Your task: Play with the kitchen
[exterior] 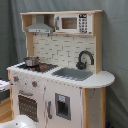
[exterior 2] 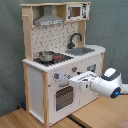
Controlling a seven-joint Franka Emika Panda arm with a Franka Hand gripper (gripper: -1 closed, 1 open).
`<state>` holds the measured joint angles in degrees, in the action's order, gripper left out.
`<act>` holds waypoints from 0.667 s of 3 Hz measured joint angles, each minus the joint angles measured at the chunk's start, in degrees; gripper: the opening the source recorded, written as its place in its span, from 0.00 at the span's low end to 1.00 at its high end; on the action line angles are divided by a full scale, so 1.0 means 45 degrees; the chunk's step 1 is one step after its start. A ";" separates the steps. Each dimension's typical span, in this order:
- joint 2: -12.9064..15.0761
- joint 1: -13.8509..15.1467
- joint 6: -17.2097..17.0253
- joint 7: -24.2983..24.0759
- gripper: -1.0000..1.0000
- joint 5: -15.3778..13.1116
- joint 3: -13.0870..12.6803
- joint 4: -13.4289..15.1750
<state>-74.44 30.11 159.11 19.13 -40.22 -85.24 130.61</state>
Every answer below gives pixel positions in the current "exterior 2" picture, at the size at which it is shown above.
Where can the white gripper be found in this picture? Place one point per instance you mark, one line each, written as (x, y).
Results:
(83, 81)

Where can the wooden toy kitchen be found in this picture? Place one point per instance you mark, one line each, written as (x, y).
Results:
(40, 84)

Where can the small silver cooking pot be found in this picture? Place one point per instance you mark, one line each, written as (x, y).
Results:
(46, 56)

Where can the left red stove knob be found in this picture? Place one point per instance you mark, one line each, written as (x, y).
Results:
(56, 75)

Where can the red stove knob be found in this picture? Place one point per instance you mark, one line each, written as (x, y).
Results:
(56, 75)
(74, 69)

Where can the white toy microwave door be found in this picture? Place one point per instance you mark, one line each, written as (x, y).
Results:
(74, 12)

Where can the grey range hood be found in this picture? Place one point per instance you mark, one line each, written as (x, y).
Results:
(48, 18)

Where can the grey toy sink basin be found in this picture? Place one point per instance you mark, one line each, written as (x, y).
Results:
(79, 51)

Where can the white cabinet door with dispenser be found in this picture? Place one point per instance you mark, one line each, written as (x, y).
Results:
(88, 95)

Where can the oven door with window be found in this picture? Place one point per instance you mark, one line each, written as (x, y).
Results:
(64, 98)

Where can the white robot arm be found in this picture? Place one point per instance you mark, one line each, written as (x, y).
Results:
(108, 85)

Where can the black toy faucet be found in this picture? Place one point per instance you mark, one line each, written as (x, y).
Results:
(73, 40)

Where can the right red stove knob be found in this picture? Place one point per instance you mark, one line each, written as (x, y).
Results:
(74, 69)

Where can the black toy stovetop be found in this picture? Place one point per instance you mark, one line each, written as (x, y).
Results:
(58, 58)

